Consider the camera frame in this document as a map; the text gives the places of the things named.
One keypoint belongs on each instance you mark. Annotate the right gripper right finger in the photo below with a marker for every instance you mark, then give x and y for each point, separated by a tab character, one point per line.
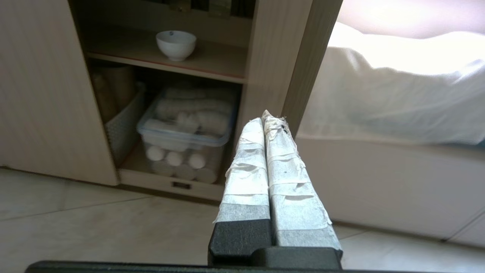
293	197

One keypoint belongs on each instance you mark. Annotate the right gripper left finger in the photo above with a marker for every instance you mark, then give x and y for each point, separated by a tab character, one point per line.
246	182

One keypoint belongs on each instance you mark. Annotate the light wooden cabinet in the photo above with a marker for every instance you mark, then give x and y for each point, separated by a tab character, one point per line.
53	94

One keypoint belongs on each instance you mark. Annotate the clear plastic storage box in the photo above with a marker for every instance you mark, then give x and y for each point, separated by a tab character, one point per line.
189	132

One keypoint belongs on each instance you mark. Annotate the white woven basket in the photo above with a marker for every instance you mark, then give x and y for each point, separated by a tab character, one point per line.
123	129

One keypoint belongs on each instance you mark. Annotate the white bed sheet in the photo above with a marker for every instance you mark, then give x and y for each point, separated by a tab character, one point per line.
394	87

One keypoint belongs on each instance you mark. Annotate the white ceramic bowl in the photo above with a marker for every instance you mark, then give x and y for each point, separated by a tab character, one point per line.
176	44

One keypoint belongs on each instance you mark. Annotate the light wooden bed frame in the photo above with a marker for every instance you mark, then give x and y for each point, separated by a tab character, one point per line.
386	185

